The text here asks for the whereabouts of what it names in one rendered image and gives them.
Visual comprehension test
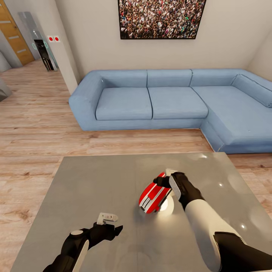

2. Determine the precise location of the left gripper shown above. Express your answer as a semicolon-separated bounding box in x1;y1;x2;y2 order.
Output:
93;223;123;244

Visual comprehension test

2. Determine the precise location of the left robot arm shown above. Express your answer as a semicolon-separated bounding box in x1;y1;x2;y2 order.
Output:
43;213;123;272

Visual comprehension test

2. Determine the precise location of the radio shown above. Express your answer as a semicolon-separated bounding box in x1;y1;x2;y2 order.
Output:
139;172;170;213

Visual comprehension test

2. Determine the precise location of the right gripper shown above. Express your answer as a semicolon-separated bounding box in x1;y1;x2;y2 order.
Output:
153;176;169;188

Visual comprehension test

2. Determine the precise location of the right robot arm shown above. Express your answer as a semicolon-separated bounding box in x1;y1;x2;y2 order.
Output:
153;169;272;272

